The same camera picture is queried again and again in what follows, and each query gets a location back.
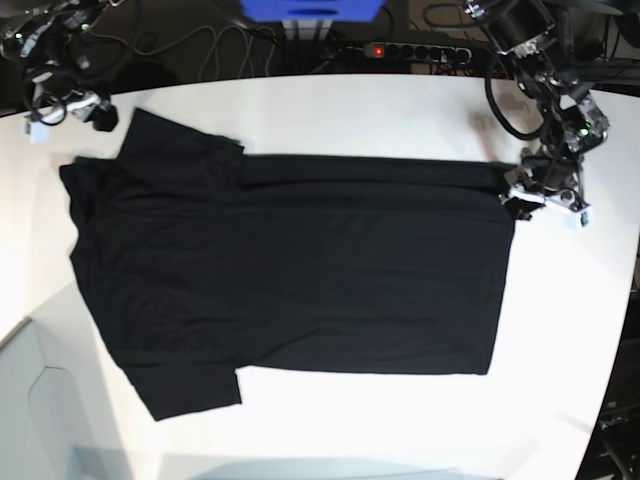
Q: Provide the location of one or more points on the blue plastic bin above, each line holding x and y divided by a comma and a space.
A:
335, 10

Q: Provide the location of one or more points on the black power strip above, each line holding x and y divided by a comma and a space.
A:
421, 53

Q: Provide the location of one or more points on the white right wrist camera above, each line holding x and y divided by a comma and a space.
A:
35, 132

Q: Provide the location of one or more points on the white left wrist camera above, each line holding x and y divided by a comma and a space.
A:
579, 220

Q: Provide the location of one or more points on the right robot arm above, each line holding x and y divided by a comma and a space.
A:
37, 37

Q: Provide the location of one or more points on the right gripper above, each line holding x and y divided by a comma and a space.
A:
90, 107

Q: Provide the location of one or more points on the black T-shirt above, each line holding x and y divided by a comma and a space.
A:
196, 259

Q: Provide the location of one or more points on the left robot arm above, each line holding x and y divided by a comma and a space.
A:
524, 32

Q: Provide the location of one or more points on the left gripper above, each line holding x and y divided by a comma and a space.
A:
543, 180

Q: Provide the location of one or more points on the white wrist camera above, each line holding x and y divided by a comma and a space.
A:
35, 132
579, 220

